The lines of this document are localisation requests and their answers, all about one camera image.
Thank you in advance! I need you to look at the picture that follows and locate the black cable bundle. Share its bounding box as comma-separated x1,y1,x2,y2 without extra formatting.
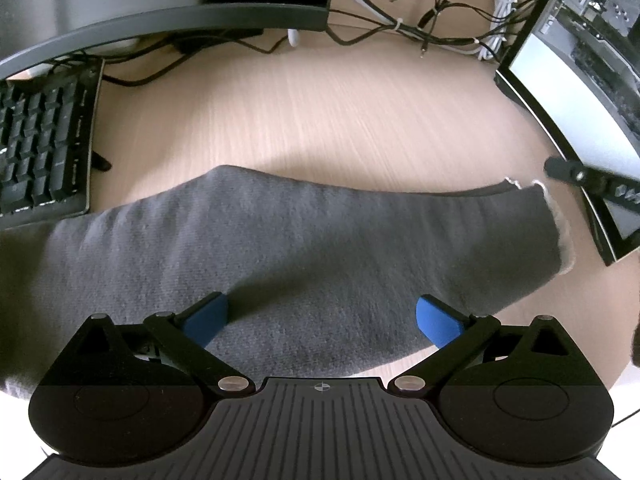
327,0,541,58

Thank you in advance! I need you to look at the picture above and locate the dark grey garment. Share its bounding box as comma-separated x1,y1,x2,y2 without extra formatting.
0,164,576,396

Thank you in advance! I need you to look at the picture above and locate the black keyboard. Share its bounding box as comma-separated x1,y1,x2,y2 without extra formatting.
0,57,112,218

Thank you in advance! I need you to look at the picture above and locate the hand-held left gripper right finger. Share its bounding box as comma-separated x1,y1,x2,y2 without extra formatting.
387,296,583,398

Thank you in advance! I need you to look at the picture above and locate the black monitor stand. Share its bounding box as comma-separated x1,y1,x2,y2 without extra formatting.
170,27,266,56

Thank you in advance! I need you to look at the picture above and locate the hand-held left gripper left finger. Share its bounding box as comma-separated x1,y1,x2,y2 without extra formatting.
60,291,253,398

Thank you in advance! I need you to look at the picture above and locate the black curved monitor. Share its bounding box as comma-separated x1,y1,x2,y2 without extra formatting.
0,0,342,81

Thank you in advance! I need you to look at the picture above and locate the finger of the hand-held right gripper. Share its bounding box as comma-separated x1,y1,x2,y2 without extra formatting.
544,156,640,207

